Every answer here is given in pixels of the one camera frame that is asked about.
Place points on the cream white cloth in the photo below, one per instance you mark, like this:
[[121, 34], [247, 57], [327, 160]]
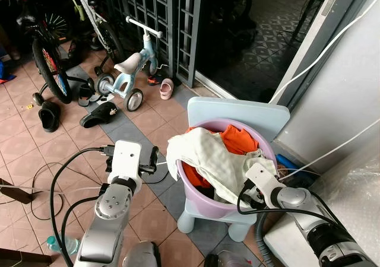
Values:
[[208, 154]]

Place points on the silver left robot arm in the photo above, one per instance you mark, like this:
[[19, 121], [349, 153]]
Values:
[[110, 206]]

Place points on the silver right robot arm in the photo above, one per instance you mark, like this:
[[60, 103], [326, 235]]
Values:
[[320, 231]]

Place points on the purple plastic laundry basin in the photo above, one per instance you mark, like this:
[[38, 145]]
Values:
[[199, 194]]

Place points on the pink kids shoe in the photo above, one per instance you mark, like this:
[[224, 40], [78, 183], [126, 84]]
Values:
[[166, 89]]

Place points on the black slipper with white mark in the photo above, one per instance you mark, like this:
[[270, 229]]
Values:
[[98, 116]]

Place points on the orange garment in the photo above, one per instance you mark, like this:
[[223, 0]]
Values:
[[237, 141]]

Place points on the grey left robot leg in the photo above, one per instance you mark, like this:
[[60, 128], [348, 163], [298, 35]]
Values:
[[141, 255]]

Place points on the grey robot leg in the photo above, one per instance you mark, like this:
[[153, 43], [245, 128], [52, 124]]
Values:
[[141, 255], [228, 260]]

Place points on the light blue kids tricycle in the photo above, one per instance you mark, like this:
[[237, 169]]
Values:
[[132, 65]]

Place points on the light blue plastic stool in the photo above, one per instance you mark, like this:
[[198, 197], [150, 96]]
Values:
[[237, 111]]

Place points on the black rounded slipper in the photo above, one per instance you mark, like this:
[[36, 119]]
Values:
[[48, 115]]

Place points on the clear plastic water bottle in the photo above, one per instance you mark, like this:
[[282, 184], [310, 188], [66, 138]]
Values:
[[64, 245]]

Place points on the grey right robot leg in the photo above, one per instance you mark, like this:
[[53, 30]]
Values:
[[228, 260]]

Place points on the dark brown floor object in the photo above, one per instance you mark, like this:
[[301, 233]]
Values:
[[16, 194]]

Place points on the blue plastic object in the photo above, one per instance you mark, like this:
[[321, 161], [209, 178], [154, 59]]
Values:
[[287, 162]]

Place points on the dark metal grille gate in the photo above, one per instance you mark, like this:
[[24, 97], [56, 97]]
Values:
[[155, 18]]

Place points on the black bicycle with colourful wheel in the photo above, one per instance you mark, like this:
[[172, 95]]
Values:
[[50, 65]]

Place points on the white kids bicycle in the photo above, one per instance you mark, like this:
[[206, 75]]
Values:
[[95, 18]]

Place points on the clear bubble wrap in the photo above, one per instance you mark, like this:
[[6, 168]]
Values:
[[350, 213]]

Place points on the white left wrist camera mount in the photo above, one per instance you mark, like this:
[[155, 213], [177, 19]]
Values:
[[126, 159]]

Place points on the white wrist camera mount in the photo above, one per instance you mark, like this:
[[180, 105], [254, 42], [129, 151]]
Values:
[[260, 175], [126, 159]]

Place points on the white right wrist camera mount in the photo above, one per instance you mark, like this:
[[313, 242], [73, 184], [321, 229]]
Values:
[[260, 175]]

